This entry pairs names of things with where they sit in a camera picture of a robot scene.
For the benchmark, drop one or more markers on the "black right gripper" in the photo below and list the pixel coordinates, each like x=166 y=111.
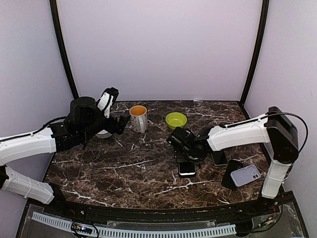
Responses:
x=179 y=157

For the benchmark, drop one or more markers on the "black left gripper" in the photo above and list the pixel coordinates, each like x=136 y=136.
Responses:
x=112 y=129

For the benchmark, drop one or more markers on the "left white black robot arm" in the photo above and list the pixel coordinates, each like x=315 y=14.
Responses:
x=85 y=119

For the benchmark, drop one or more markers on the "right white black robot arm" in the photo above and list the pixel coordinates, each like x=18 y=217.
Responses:
x=273 y=127

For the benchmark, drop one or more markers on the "black phone under lavender case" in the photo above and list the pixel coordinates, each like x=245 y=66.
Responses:
x=227 y=180

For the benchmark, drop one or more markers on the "white mug orange inside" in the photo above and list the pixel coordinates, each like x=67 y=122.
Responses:
x=138 y=118

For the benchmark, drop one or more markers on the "white scalloped bowl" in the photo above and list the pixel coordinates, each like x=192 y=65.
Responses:
x=103 y=134

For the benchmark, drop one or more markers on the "green bowl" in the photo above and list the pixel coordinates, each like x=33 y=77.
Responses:
x=175 y=120

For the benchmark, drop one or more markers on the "white-edged smartphone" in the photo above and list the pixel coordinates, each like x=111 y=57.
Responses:
x=219 y=158

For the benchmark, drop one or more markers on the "small circuit board with leds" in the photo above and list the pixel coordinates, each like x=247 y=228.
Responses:
x=81 y=229

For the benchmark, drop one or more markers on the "black front table rail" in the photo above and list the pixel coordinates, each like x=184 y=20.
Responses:
x=239 y=212

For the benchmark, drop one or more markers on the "left black frame post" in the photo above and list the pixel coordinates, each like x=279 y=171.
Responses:
x=62 y=48

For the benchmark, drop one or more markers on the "black frame post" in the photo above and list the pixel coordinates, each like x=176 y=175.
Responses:
x=256 y=52
x=62 y=48

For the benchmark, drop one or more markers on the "right black frame post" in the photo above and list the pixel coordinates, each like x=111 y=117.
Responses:
x=256 y=52

